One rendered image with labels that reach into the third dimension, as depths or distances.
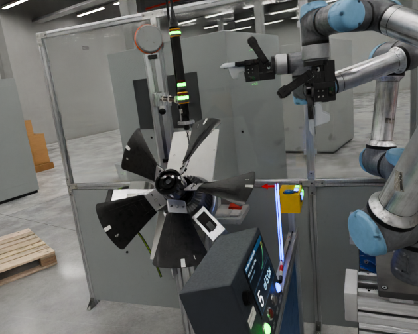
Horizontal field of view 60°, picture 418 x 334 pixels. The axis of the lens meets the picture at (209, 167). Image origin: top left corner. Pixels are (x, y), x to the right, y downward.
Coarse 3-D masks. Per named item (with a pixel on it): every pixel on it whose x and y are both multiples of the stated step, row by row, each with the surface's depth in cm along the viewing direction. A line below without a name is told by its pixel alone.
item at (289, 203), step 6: (282, 186) 178; (288, 186) 177; (294, 186) 176; (300, 186) 174; (282, 192) 169; (300, 192) 167; (282, 198) 166; (288, 198) 165; (294, 198) 164; (282, 204) 166; (288, 204) 166; (294, 204) 165; (300, 204) 165; (282, 210) 167; (288, 210) 166; (294, 210) 165; (300, 210) 165
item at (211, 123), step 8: (200, 120) 170; (208, 120) 164; (216, 120) 159; (192, 128) 174; (200, 128) 165; (208, 128) 159; (192, 136) 170; (200, 136) 160; (192, 144) 162; (192, 152) 157; (184, 160) 161
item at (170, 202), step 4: (168, 200) 152; (172, 200) 153; (176, 200) 154; (180, 200) 155; (168, 204) 151; (172, 204) 152; (176, 204) 153; (180, 204) 154; (184, 204) 155; (168, 208) 150; (172, 208) 151; (176, 208) 152; (180, 208) 153; (184, 208) 154; (172, 212) 150; (176, 212) 151; (180, 212) 152; (184, 212) 153
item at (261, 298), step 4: (260, 284) 76; (256, 288) 74; (260, 288) 76; (256, 292) 73; (260, 292) 75; (256, 296) 72; (260, 296) 74; (264, 296) 76; (260, 300) 74; (264, 300) 76; (260, 304) 73; (264, 304) 75; (260, 308) 73; (264, 308) 74
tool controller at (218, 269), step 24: (216, 240) 88; (240, 240) 83; (216, 264) 74; (240, 264) 70; (264, 264) 82; (192, 288) 67; (216, 288) 65; (240, 288) 67; (264, 288) 78; (192, 312) 68; (216, 312) 66; (240, 312) 64; (264, 312) 74
